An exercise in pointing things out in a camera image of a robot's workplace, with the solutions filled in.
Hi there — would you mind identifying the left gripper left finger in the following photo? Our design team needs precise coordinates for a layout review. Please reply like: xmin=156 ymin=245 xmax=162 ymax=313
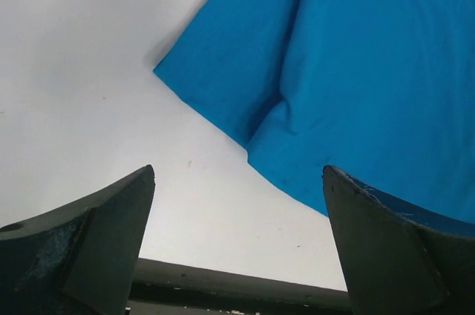
xmin=1 ymin=165 xmax=155 ymax=314

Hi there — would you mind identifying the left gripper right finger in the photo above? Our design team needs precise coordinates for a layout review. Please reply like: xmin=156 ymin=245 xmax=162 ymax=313
xmin=322 ymin=166 xmax=474 ymax=314

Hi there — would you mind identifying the blue t shirt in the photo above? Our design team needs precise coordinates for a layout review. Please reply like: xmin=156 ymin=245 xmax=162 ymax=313
xmin=154 ymin=0 xmax=474 ymax=222

